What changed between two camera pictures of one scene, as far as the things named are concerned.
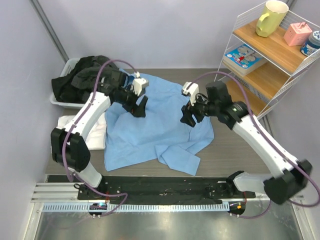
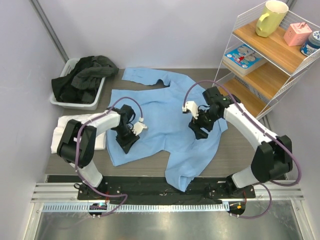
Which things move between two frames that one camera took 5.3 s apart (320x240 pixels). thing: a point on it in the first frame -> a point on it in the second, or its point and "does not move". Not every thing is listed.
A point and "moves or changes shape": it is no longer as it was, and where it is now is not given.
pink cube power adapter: [297, 34] does not move
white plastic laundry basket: [67, 67] does not move
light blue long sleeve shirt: [131, 140] moves or changes shape
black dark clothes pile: [77, 85] does not move
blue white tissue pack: [243, 60] does not move
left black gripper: [139, 111] -> [125, 145]
